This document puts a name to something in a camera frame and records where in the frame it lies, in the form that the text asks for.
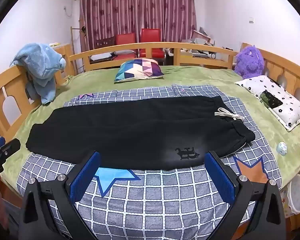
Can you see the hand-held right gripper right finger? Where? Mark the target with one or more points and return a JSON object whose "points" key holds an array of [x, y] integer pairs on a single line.
{"points": [[218, 177]]}

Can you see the wooden bedside cabinet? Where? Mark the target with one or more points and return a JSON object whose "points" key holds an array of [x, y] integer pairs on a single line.
{"points": [[63, 52]]}

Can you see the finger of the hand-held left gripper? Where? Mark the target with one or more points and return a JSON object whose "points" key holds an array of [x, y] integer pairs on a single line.
{"points": [[11, 146]]}

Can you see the dark wooden chair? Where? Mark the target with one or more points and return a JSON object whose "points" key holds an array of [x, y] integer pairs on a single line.
{"points": [[103, 42]]}

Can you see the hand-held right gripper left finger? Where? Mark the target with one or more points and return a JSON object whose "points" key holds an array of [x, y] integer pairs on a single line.
{"points": [[86, 176]]}

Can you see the red chair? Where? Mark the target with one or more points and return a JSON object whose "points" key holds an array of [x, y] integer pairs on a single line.
{"points": [[151, 42], [126, 43]]}

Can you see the white floral pillow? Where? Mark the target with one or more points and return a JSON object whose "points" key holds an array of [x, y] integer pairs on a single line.
{"points": [[287, 105]]}

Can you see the dark green floral cloth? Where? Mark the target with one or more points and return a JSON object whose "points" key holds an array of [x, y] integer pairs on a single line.
{"points": [[271, 100]]}

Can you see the red striped curtain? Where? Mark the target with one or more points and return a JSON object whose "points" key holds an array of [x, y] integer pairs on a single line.
{"points": [[137, 7]]}

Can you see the white round basin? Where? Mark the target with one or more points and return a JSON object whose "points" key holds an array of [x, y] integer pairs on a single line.
{"points": [[298, 195]]}

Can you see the small pale blue toy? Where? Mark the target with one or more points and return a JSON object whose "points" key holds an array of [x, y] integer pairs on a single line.
{"points": [[282, 148]]}

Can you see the colourful geometric pillow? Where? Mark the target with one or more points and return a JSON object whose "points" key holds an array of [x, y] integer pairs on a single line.
{"points": [[138, 69]]}

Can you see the pile of cardboard boxes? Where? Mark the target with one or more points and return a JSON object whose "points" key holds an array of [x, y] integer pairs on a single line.
{"points": [[202, 41]]}

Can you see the black pants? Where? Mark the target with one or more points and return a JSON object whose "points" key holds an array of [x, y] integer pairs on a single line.
{"points": [[130, 130]]}

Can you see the white pillow on chairs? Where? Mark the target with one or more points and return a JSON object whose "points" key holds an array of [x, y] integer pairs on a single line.
{"points": [[125, 52]]}

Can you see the grey checked blanket with stars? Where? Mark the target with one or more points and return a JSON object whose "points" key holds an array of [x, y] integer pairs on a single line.
{"points": [[152, 192]]}

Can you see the wooden coat rack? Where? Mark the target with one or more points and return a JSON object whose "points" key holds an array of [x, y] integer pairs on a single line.
{"points": [[76, 37]]}

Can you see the purple plush toy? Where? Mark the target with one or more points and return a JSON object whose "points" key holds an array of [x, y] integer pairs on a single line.
{"points": [[248, 61]]}

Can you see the blue plush elephant blanket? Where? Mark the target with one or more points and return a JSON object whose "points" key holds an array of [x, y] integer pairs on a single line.
{"points": [[42, 62]]}

